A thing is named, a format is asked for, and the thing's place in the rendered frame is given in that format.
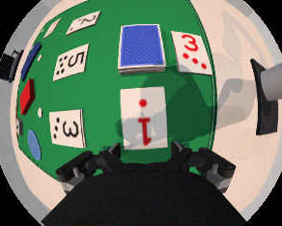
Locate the blue card stack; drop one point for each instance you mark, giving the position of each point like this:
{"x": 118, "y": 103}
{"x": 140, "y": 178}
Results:
{"x": 141, "y": 47}

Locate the blue rectangular card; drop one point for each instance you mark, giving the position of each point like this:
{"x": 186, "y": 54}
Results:
{"x": 144, "y": 120}

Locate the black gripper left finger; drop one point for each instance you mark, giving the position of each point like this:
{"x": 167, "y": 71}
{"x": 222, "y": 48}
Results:
{"x": 74, "y": 171}

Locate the blue round coaster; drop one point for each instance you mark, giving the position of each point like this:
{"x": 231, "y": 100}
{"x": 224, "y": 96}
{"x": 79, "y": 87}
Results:
{"x": 34, "y": 145}

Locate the red flat box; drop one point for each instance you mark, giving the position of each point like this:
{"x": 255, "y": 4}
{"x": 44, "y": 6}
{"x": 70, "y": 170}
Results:
{"x": 27, "y": 96}

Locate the dark blue rectangular tile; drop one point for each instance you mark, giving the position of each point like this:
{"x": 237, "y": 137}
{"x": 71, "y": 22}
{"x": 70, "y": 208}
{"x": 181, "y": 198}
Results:
{"x": 30, "y": 59}

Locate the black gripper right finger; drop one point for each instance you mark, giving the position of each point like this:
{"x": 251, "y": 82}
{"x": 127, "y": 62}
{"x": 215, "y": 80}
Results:
{"x": 212, "y": 166}

